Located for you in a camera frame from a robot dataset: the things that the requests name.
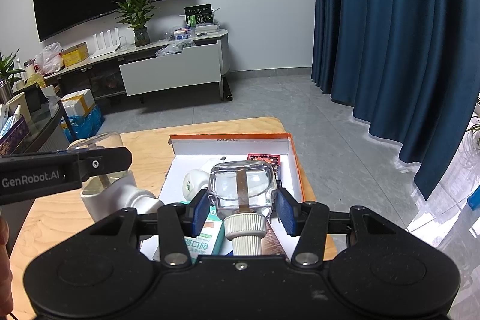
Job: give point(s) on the white plastic bag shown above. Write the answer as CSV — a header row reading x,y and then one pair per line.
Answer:
x,y
48,59

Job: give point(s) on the white plastic bottle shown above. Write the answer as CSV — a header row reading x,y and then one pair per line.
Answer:
x,y
195,183

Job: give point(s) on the clear bottle smooth white cap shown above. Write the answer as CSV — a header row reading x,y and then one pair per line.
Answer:
x,y
112,194

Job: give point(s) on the stack of white boxes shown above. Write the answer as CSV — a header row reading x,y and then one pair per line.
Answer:
x,y
207,28

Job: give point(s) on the group of medicine boxes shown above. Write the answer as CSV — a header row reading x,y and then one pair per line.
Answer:
x,y
7,119

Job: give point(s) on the television cabinet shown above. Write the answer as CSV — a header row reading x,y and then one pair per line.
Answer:
x,y
172,70

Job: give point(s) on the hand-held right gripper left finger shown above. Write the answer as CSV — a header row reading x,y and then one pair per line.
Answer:
x,y
198,213

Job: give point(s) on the clear bottle ribbed cap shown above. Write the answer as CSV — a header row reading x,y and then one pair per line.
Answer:
x,y
245,232

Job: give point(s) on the teal white mask packet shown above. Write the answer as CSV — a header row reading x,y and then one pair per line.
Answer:
x,y
204,235

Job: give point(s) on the small green plant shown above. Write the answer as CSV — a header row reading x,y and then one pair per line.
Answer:
x,y
474,130

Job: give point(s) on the blue curtain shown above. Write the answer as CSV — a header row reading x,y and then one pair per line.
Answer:
x,y
375,42

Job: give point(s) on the potted bamboo plant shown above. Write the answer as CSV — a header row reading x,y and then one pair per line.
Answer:
x,y
138,12

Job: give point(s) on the cardboard carton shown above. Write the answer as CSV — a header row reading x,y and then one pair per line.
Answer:
x,y
78,100

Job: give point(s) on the blue plastic bag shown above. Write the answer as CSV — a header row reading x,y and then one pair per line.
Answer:
x,y
88,125

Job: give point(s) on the dark coffee table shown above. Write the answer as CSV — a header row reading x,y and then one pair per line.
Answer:
x,y
48,125

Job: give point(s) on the rose gold tube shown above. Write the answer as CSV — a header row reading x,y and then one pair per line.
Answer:
x,y
273,239

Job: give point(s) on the person's left hand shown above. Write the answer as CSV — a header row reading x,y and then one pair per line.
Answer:
x,y
3,260

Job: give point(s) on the steel cup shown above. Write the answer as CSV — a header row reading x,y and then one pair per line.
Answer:
x,y
5,91

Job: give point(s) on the dark playing card box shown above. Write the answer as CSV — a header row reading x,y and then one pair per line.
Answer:
x,y
264,160

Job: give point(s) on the yellow box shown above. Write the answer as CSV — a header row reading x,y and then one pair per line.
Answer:
x,y
75,54

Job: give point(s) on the leafy green plant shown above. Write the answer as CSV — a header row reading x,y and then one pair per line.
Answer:
x,y
8,67

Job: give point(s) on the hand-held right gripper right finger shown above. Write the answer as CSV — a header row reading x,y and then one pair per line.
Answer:
x,y
288,211

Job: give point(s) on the black roll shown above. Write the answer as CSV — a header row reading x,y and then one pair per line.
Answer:
x,y
227,89

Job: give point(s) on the orange cardboard box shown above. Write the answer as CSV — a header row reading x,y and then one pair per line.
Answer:
x,y
195,151

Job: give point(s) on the clear plastic bags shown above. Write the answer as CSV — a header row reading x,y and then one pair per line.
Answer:
x,y
174,47

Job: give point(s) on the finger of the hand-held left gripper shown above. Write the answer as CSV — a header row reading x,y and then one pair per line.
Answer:
x,y
107,162

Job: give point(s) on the black green box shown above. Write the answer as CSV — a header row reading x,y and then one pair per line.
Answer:
x,y
198,16

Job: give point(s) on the white router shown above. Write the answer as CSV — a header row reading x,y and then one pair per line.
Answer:
x,y
107,42

